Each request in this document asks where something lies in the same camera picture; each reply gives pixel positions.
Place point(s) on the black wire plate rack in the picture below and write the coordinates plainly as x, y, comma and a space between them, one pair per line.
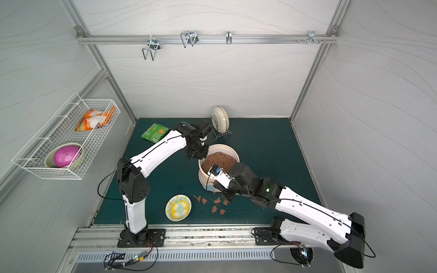
219, 135

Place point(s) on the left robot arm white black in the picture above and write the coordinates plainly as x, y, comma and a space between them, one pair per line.
132, 173

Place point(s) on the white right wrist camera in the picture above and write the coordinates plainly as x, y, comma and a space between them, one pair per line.
217, 174

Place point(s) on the aluminium top rail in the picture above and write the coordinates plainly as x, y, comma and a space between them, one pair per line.
203, 39

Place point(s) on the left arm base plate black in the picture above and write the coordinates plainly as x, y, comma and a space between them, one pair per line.
145, 238

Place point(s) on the white wire wall basket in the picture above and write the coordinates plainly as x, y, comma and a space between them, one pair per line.
59, 130

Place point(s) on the right wiring with board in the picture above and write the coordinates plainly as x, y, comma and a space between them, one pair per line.
297, 254

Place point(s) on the left wiring bundle with board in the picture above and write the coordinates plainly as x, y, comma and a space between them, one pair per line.
128, 260

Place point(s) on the orange white snack bag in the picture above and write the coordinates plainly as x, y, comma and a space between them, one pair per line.
95, 119

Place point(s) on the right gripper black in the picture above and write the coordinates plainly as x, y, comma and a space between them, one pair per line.
227, 190

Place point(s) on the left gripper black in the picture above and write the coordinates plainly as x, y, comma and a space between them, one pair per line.
197, 148

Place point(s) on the aluminium front rail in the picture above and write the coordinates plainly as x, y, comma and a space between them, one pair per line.
105, 237

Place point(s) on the cream plate on rack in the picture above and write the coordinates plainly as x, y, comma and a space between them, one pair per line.
220, 119

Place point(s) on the green snack packet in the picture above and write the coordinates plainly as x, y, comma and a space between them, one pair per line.
155, 133

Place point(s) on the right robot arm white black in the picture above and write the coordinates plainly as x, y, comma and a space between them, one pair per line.
343, 235

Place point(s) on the metal double hook middle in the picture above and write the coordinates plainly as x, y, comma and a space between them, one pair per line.
189, 38

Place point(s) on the metal double hook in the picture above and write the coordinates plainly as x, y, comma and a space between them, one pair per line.
189, 38
150, 51

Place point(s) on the white ceramic pot with mud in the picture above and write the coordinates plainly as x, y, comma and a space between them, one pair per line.
218, 154

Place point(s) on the metal double hook left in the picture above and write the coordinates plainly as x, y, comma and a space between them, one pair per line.
150, 51

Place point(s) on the yellow teal patterned bowl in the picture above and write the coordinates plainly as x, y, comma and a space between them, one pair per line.
178, 208

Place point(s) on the small metal hook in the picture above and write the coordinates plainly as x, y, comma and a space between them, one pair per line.
228, 36

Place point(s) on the aluminium rail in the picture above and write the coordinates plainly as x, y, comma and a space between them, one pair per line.
203, 39
105, 237

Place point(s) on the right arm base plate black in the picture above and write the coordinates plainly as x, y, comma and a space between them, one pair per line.
266, 237

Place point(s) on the metal hook right end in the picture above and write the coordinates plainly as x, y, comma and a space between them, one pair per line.
311, 39

